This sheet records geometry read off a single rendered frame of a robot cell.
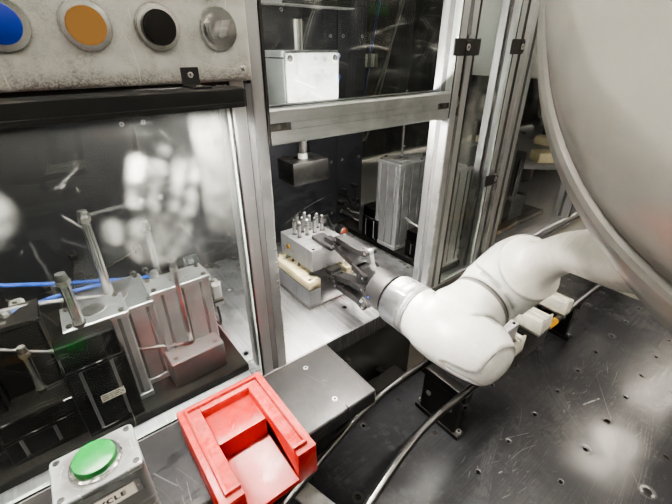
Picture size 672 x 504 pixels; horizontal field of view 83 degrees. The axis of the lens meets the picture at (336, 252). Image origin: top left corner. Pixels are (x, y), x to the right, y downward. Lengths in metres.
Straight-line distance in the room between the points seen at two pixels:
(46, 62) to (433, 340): 0.54
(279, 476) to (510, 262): 0.44
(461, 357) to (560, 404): 0.53
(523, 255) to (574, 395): 0.55
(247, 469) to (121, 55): 0.49
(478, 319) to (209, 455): 0.40
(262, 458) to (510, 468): 0.52
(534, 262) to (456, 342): 0.16
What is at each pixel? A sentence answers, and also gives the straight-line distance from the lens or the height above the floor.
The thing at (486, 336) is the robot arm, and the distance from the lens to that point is 0.57.
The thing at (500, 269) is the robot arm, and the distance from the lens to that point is 0.63.
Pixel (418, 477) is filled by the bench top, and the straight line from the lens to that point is 0.86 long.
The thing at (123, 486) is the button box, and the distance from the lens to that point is 0.50.
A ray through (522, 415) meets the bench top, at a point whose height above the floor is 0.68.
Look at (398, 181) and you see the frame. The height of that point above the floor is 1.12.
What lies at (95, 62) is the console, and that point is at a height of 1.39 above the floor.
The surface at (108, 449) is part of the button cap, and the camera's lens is 0.50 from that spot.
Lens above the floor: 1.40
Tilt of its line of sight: 28 degrees down
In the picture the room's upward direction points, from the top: straight up
